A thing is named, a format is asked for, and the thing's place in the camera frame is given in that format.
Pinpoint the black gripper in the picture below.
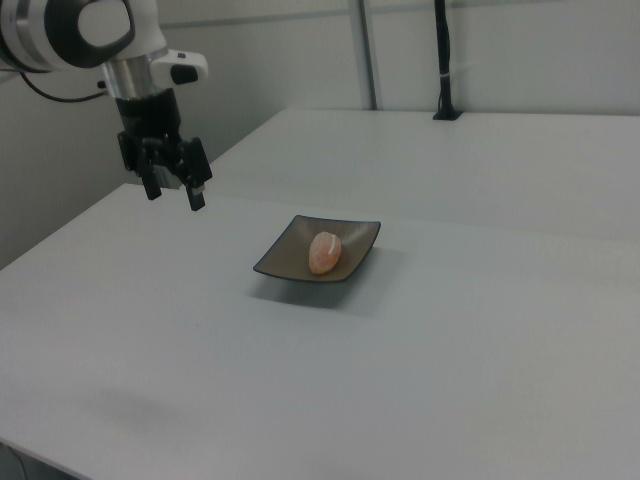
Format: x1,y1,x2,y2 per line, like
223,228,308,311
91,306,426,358
114,89,213,212

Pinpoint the sugared orange bread roll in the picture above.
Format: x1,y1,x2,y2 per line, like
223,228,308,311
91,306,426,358
308,230,345,275

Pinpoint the square brown ceramic plate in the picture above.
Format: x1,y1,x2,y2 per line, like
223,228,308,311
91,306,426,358
251,214,383,285

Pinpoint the black pole stand, white band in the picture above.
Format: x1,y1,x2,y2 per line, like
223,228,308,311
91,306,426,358
431,0,464,122

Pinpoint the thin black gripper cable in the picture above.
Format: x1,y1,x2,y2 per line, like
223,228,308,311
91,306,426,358
17,69,109,104

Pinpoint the grey metal partition post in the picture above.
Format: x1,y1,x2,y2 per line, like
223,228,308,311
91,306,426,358
357,0,380,110

